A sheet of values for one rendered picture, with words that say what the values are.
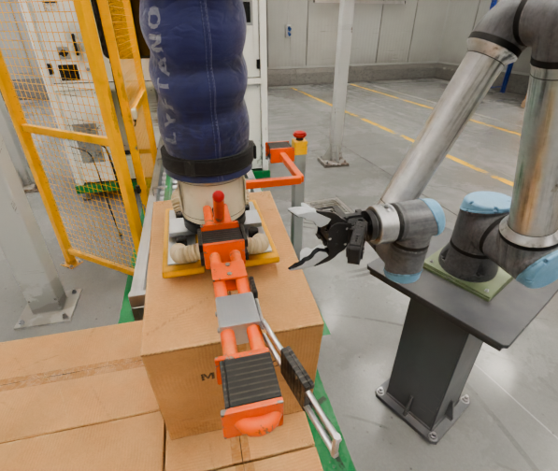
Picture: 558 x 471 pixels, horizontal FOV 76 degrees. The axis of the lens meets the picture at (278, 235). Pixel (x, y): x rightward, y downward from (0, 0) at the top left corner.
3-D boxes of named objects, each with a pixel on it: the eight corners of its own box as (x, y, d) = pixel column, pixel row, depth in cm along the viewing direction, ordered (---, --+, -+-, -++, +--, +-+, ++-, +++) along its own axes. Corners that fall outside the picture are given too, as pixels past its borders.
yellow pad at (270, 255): (225, 207, 117) (224, 193, 114) (255, 204, 119) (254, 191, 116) (241, 268, 89) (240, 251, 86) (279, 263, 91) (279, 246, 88)
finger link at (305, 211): (281, 200, 76) (314, 218, 80) (289, 213, 71) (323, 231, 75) (290, 189, 75) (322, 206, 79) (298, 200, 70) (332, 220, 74)
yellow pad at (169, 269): (165, 213, 113) (163, 199, 110) (197, 210, 115) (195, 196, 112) (163, 279, 85) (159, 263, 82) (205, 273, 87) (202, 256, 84)
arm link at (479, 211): (477, 226, 129) (493, 182, 119) (515, 253, 115) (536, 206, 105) (441, 234, 126) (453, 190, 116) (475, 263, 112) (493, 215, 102)
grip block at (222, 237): (199, 248, 78) (196, 224, 75) (243, 242, 80) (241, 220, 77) (201, 270, 72) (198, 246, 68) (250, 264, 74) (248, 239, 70)
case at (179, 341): (171, 285, 143) (152, 201, 118) (268, 271, 151) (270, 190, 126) (170, 440, 97) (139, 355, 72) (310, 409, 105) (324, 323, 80)
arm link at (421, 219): (443, 245, 83) (454, 207, 78) (394, 252, 81) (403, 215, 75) (420, 224, 91) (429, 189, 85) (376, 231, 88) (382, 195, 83)
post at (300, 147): (288, 287, 237) (292, 138, 185) (298, 286, 238) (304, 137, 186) (291, 293, 231) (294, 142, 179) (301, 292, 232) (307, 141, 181)
